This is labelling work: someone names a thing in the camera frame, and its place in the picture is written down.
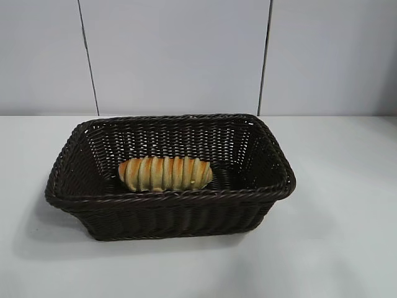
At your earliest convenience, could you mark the long striped bread roll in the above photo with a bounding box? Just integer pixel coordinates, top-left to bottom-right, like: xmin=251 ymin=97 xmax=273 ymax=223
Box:
xmin=117 ymin=156 xmax=214 ymax=192

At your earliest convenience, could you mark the dark brown woven wicker basket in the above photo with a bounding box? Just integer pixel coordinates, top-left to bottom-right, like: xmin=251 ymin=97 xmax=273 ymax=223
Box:
xmin=45 ymin=113 xmax=298 ymax=245

